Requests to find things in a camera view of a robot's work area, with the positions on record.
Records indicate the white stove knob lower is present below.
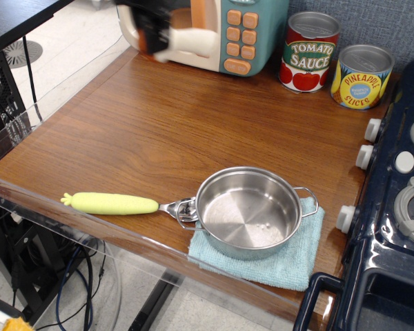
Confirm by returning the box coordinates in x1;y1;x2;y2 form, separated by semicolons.
336;205;356;234

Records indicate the plush brown white mushroom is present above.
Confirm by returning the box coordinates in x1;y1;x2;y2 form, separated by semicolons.
138;28;220;63

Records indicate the spoon with yellow handle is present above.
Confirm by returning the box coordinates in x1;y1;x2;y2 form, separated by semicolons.
60;192;198;223

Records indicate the toy microwave teal cream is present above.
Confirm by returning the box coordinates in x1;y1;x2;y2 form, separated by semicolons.
117;1;289;77

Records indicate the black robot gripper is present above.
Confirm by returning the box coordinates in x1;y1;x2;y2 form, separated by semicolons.
115;0;190;55

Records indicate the stainless steel pot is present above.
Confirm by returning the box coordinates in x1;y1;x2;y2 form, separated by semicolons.
175;166;319;260

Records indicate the blue cable under table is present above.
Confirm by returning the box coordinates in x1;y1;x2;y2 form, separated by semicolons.
55;245;94;331

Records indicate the light blue cloth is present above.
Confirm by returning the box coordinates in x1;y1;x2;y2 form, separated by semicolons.
188;208;325;292

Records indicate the white stove knob middle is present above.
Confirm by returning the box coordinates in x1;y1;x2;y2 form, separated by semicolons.
355;145;373;170

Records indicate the tomato sauce can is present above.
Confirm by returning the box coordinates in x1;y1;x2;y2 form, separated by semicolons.
279;11;342;92

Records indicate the white stove knob upper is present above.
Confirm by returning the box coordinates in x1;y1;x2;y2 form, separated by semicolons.
364;119;382;143

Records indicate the black side table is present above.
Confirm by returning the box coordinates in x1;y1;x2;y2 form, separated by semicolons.
0;0;75;59

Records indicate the pineapple slices can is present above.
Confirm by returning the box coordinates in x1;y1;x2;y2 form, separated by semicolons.
331;44;395;110

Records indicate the dark blue toy stove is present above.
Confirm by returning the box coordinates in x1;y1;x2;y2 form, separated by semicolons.
294;60;414;330

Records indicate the white stove knob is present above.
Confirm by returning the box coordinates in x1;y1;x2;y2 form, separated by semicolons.
336;205;356;234
364;119;382;143
355;145;373;170

